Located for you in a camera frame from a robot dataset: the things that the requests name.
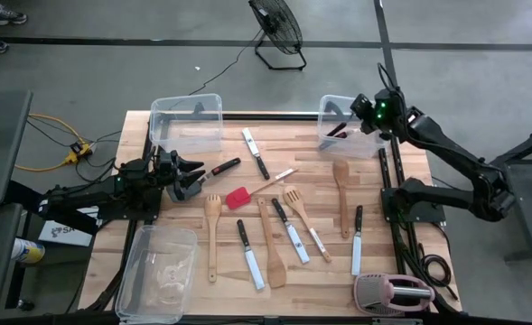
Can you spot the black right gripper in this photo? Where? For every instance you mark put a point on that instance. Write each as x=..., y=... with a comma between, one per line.
x=389, y=113

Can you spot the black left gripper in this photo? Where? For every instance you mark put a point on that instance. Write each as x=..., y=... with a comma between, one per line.
x=166, y=169

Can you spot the slotted wooden spoon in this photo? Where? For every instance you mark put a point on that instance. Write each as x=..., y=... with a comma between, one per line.
x=293, y=197

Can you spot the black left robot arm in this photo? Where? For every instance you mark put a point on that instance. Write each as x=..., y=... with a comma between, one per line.
x=89, y=194

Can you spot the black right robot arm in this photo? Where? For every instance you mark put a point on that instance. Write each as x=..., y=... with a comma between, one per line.
x=450, y=149

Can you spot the clear plastic storage bin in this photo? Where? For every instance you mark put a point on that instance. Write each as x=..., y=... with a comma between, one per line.
x=186, y=135
x=356, y=149

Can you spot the wooden spork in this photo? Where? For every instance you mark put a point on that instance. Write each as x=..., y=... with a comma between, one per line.
x=212, y=207

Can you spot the plain wooden spoon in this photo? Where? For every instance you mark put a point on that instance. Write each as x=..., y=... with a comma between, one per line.
x=340, y=171

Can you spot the large clear plastic bin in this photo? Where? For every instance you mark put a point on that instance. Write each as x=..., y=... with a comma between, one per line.
x=157, y=275

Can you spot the yellow power splitter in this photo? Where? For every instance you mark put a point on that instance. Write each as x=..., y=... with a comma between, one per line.
x=78, y=153

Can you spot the white printed paper box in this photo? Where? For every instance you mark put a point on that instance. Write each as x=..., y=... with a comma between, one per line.
x=67, y=230

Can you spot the black diagonal brace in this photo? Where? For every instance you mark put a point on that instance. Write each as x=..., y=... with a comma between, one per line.
x=53, y=210

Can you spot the black floor fan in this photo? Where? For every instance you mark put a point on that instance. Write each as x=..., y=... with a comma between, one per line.
x=279, y=22

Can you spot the black metal stand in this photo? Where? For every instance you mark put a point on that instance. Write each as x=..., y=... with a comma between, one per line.
x=527, y=189

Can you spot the yellow white spray can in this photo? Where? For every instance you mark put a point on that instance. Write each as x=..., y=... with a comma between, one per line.
x=28, y=251

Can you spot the pink box grater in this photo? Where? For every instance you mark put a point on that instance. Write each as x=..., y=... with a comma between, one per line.
x=383, y=293

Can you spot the dark grey side desk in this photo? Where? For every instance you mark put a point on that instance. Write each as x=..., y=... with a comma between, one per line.
x=1, y=144

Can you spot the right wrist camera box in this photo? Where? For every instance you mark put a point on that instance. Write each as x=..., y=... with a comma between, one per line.
x=361, y=106

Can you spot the black curved frame bracket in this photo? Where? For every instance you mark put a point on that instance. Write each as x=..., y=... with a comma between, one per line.
x=332, y=107
x=198, y=108

